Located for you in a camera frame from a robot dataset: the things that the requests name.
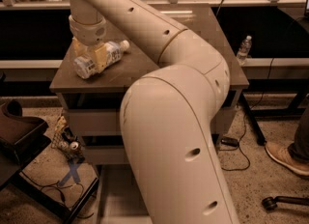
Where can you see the dark trouser leg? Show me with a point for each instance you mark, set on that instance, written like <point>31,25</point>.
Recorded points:
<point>299,149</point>

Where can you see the grey drawer cabinet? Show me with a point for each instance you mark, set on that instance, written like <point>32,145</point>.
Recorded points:
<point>107,90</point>

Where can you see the blue tape cross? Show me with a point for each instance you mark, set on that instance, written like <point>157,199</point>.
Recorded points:
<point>72,173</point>

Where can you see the tan shoe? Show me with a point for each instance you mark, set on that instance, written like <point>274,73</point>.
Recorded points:
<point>281,155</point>

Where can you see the open bottom drawer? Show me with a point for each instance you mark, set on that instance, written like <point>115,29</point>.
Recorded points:
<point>112,195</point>

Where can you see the clear water bottle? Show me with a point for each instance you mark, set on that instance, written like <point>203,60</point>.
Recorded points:
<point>244,49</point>

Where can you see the brown chair seat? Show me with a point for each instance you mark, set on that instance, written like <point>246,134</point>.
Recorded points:
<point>20,136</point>

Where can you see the black power adapter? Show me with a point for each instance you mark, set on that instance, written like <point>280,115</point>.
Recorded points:
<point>232,142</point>

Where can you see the black chair caster leg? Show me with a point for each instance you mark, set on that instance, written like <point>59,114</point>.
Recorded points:
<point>270,203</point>

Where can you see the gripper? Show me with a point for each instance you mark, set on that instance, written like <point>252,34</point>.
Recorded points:
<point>87,32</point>

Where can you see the wire basket with cans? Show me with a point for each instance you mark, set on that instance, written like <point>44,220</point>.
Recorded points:
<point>64,141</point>

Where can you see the blue label plastic bottle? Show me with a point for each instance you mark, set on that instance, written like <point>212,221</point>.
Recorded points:
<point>85,67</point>

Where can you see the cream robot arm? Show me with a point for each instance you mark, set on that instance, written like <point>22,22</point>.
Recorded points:
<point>166,115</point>

